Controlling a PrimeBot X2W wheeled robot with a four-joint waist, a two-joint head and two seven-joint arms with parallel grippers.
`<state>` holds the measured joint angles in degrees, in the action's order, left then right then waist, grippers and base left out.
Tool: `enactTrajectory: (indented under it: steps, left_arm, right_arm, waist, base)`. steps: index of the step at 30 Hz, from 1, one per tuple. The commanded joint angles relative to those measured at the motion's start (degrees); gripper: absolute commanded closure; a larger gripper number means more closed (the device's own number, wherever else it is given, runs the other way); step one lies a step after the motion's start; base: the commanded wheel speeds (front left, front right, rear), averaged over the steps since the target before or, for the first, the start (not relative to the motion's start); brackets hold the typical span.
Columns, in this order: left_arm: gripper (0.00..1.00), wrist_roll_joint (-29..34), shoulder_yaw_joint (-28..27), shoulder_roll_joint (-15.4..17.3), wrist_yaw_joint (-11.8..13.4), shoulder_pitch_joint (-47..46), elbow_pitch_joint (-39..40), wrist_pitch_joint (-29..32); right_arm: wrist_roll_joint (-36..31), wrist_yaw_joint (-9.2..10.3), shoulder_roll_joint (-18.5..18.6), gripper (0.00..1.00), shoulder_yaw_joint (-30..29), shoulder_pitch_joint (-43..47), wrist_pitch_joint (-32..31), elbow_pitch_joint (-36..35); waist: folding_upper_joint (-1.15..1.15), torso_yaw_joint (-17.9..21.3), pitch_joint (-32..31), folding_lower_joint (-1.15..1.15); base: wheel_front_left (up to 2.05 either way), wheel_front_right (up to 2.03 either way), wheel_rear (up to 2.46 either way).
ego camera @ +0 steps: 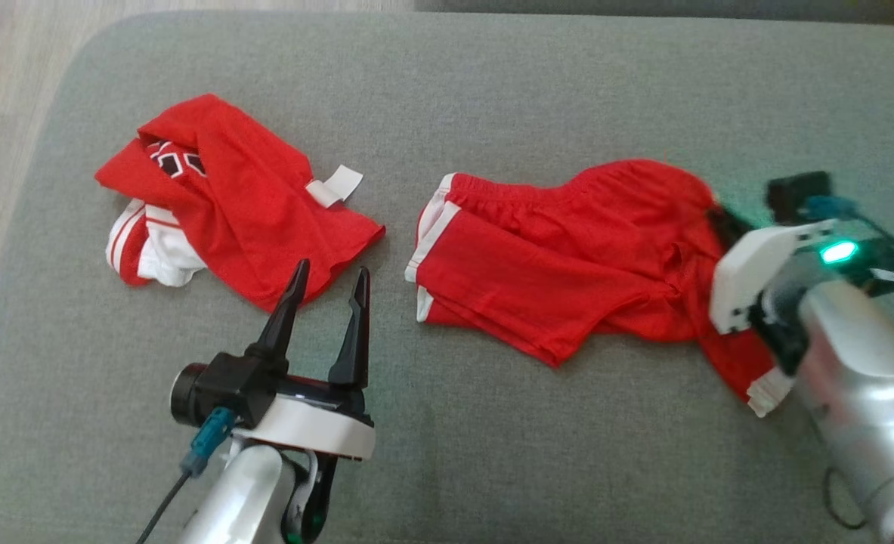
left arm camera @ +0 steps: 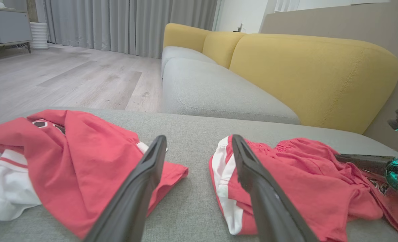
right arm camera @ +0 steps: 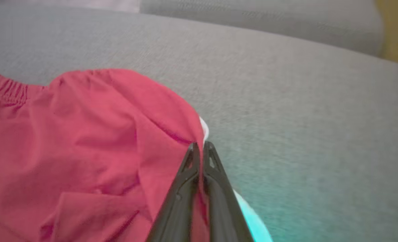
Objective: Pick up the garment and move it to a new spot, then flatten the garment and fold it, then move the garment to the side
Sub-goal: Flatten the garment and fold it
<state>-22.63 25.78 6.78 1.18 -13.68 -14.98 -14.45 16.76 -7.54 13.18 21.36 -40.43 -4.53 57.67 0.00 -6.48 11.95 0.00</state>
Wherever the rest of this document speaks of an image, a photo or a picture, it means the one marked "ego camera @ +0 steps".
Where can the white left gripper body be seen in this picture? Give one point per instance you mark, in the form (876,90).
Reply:
(318,427)

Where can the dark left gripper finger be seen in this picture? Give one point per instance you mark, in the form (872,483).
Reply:
(354,340)
(284,317)

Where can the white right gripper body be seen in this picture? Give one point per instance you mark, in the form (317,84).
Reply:
(749,264)

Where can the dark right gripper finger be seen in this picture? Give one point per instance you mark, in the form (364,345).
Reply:
(730,227)

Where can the red white basketball jersey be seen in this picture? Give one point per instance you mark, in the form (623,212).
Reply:
(242,204)

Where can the red white-trimmed shorts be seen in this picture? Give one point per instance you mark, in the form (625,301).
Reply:
(552,257)

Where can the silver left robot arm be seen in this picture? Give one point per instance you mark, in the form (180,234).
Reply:
(246,491)

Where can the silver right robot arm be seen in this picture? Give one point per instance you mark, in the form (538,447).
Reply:
(862,378)

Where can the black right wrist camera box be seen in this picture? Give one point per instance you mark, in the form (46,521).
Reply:
(798,195)

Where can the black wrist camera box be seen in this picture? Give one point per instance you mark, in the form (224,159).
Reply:
(224,385)
(798,195)

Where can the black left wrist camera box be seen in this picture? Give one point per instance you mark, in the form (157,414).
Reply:
(224,385)

